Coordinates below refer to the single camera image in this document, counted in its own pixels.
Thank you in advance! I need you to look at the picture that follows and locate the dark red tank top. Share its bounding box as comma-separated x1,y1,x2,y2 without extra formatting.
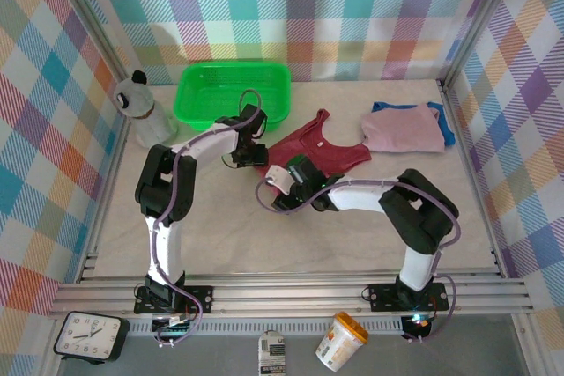
262,107,374,195

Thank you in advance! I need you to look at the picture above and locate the green plastic basket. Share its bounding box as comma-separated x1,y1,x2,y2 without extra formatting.
174,61,293,133

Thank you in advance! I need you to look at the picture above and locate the pink tank top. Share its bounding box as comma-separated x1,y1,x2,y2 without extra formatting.
360,102,447,153

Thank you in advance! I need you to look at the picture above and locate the blue tank top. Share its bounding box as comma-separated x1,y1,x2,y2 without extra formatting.
370,100,457,148

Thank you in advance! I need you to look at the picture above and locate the grey plush toy dog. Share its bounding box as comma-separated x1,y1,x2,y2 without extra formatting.
113,70,178,148

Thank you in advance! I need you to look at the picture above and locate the paper cup with orange lid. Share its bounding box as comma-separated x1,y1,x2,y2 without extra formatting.
315,311,369,372

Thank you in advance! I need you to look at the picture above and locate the black and white carton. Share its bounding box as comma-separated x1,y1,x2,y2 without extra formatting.
257,330,287,376

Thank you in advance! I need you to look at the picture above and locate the black alarm clock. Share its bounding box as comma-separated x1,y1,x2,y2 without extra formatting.
53,311,131,365

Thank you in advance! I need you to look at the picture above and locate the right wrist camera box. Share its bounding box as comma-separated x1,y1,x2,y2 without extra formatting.
265,166,293,195

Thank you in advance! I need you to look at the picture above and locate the aluminium rail beam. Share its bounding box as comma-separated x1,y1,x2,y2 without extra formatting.
48,276,537,320

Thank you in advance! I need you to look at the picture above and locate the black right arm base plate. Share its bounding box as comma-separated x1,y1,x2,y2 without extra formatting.
367,281,450,313

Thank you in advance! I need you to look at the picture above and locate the grey slotted cable duct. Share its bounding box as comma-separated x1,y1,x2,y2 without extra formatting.
130,316,404,335

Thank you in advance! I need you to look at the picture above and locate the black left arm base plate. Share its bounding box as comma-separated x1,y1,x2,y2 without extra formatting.
133,284,216,315

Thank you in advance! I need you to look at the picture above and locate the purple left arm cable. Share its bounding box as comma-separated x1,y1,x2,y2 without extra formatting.
149,88,262,350

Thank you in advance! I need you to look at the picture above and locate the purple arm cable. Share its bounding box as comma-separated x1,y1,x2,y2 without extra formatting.
255,175,463,344
149,88,262,350

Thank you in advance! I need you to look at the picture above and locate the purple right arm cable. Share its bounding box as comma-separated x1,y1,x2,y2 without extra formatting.
255,175,463,344

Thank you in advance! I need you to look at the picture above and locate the aluminium frame post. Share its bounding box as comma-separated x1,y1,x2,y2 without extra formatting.
41,0,133,85
438,0,528,89

